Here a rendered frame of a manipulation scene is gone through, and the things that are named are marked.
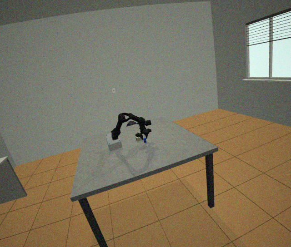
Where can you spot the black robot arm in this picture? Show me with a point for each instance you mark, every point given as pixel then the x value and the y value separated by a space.
pixel 121 119

